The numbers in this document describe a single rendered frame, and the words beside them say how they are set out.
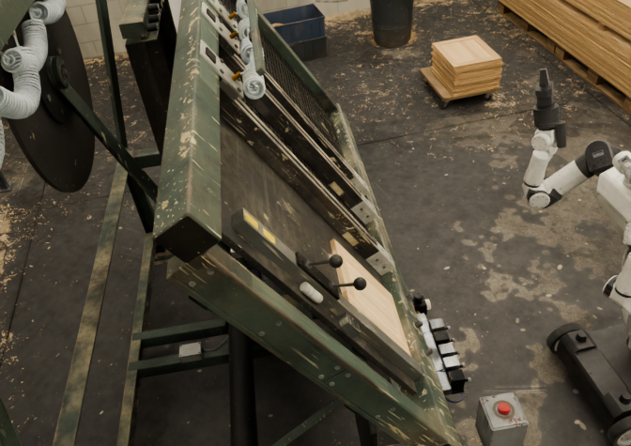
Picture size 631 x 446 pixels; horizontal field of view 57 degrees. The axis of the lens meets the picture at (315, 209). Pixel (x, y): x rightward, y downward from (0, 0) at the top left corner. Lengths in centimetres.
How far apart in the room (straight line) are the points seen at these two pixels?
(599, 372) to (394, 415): 155
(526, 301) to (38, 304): 299
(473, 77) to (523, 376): 273
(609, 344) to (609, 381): 24
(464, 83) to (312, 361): 391
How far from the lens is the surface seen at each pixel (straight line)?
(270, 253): 156
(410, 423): 186
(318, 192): 209
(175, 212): 118
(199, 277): 127
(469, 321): 345
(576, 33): 588
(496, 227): 403
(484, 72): 519
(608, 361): 324
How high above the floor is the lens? 265
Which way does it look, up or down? 40 degrees down
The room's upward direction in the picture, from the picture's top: 7 degrees counter-clockwise
